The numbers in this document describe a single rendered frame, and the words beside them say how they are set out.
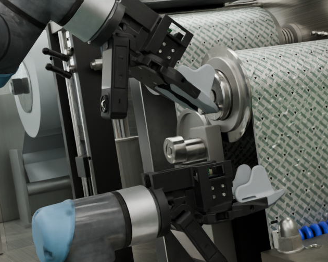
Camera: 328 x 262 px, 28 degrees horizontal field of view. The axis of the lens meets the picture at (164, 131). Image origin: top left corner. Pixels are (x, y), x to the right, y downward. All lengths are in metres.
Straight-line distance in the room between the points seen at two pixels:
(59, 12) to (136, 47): 0.12
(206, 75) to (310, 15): 0.44
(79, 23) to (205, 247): 0.34
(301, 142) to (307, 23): 0.41
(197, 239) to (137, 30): 0.30
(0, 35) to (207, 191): 0.33
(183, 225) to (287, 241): 0.14
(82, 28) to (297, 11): 0.60
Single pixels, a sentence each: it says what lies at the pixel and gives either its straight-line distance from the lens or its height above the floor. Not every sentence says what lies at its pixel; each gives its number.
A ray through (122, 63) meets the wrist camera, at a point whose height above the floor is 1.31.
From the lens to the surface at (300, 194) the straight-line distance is 0.99.
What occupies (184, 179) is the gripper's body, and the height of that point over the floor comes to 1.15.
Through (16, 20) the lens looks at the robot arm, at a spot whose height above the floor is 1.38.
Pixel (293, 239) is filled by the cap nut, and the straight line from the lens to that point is 0.89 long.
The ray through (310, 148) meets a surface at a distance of 1.00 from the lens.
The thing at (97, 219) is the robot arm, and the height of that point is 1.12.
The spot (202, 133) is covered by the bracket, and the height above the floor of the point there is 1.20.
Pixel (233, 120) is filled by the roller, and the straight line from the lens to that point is 0.97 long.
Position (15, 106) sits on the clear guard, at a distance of 1.87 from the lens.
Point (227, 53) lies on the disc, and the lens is 0.97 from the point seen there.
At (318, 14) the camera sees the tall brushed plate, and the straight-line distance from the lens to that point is 1.32.
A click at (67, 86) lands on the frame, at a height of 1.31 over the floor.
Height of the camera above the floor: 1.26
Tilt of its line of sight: 3 degrees down
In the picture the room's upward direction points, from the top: 9 degrees counter-clockwise
